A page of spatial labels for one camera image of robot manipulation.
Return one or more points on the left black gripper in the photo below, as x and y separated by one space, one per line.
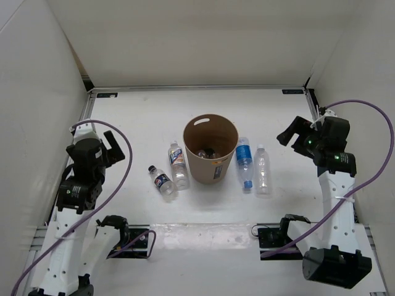
115 148

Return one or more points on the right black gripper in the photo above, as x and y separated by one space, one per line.
299 126

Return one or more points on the clear unlabelled plastic bottle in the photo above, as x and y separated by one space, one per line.
263 180

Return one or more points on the small Pepsi bottle black cap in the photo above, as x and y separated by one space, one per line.
163 183

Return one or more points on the clear bottle blue white label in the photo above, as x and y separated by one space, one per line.
178 166

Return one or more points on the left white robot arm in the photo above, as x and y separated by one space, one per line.
70 269

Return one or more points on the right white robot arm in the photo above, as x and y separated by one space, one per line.
330 250

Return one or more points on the brown cylindrical waste bin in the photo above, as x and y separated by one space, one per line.
210 141

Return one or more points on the right dark table label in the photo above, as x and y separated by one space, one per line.
292 91

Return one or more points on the dark table label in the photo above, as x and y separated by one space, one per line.
292 91
107 95

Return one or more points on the left dark table label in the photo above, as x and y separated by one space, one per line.
107 95

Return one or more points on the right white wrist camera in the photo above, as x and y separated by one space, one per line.
323 112

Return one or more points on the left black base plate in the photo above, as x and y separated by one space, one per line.
137 250

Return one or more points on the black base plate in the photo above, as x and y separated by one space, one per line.
137 250
271 238

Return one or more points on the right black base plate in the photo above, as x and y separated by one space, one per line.
271 238

